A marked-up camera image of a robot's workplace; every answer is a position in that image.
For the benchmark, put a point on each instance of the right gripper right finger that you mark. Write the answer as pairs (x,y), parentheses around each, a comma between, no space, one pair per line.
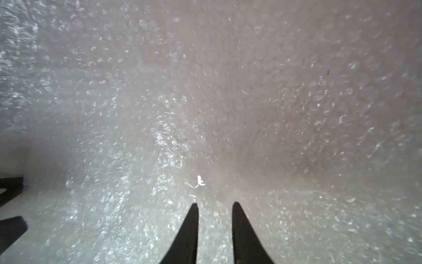
(247,247)

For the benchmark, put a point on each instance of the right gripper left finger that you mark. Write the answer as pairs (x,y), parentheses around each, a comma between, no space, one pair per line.
(184,247)

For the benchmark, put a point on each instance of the bubble wrap sheet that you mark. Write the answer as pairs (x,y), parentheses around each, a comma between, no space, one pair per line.
(122,114)

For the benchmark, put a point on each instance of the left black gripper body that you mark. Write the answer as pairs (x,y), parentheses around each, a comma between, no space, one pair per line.
(13,225)

